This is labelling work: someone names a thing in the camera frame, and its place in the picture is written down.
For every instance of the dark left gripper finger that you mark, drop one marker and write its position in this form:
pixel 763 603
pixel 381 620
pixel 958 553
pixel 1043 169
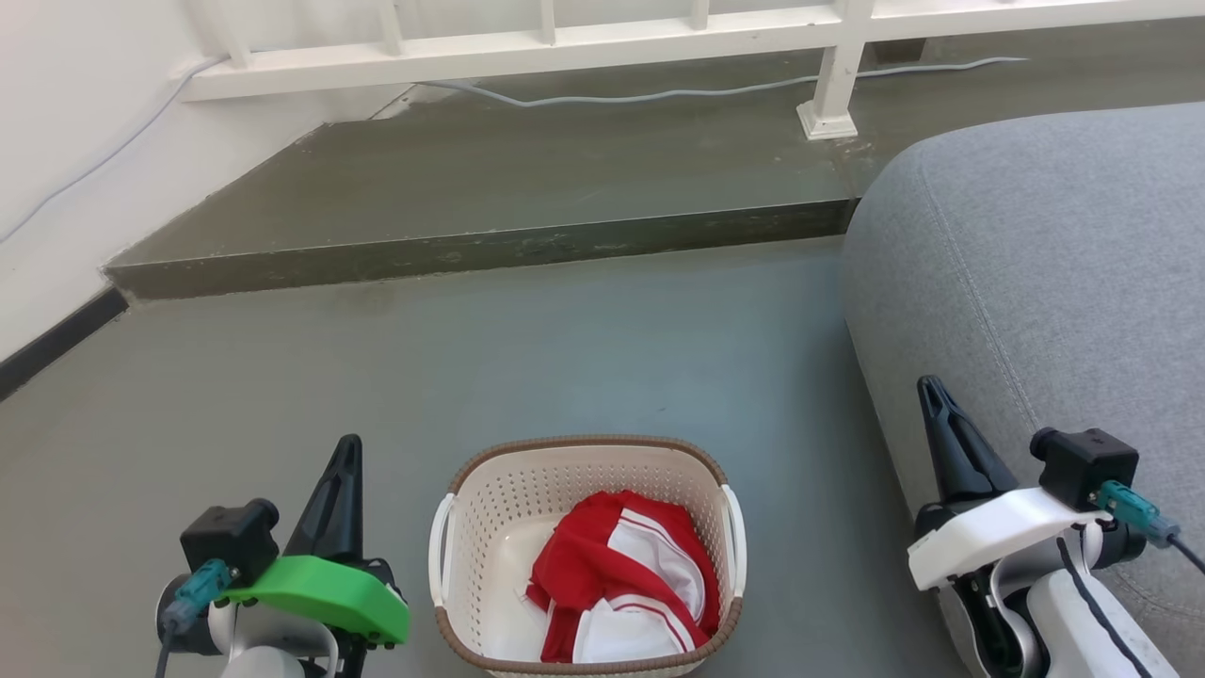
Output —
pixel 352 508
pixel 318 527

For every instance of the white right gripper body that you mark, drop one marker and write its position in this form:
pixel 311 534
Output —
pixel 998 532

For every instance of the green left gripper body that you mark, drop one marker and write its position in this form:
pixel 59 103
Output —
pixel 329 593

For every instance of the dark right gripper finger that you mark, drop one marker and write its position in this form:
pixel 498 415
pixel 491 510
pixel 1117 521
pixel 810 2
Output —
pixel 943 461
pixel 984 476

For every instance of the beige perforated plastic laundry basket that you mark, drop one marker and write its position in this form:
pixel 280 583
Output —
pixel 490 499

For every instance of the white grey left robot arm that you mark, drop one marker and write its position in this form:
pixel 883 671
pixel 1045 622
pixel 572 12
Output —
pixel 264 650

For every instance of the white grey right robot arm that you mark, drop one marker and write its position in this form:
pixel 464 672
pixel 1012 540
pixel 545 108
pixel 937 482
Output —
pixel 1064 631

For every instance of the grey fabric sofa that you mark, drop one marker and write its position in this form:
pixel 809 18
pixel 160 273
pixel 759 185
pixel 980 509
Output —
pixel 1036 245

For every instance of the red and white garment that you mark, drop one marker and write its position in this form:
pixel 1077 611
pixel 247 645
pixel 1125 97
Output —
pixel 584 556

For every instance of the black baseboard strip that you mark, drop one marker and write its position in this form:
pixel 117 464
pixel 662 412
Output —
pixel 56 344

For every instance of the raised grey concrete step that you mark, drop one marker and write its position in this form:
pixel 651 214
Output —
pixel 518 179

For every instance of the white wooden railing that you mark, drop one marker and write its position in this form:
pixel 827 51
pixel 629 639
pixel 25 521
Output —
pixel 471 52

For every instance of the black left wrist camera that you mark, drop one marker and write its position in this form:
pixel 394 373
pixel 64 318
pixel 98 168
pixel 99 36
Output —
pixel 226 539

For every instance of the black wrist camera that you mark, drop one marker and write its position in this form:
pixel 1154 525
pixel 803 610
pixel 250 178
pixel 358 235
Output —
pixel 226 539
pixel 1083 466

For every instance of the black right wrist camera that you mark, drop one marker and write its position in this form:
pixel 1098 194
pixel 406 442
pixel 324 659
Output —
pixel 1083 466

